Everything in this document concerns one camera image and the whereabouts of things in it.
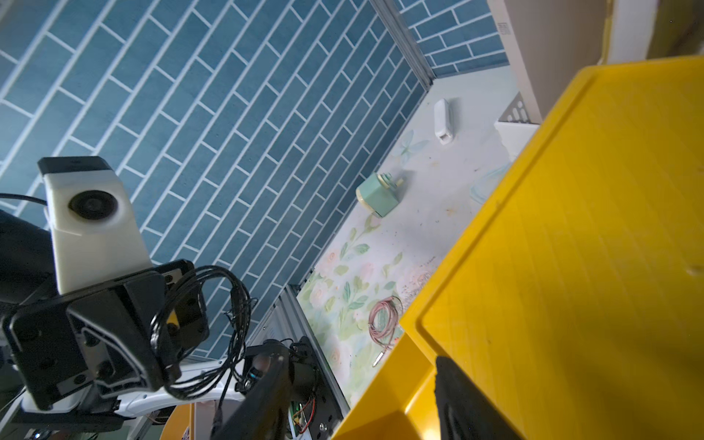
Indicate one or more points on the white rectangular small device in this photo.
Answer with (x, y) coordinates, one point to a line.
(443, 127)

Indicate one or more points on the yellow drawer cabinet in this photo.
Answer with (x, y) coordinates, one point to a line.
(574, 300)

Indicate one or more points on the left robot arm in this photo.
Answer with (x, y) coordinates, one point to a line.
(27, 276)

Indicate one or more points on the mint green small box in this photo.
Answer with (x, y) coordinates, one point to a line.
(379, 193)

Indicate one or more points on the white file organizer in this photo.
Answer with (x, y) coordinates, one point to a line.
(548, 42)

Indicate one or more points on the pink earphones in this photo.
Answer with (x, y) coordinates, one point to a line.
(383, 321)

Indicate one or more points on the aluminium rail frame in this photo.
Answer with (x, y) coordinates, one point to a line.
(286, 322)

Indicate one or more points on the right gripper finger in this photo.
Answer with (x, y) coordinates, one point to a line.
(464, 412)

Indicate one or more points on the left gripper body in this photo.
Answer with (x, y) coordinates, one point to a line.
(98, 336)

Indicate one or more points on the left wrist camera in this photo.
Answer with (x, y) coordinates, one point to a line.
(94, 232)

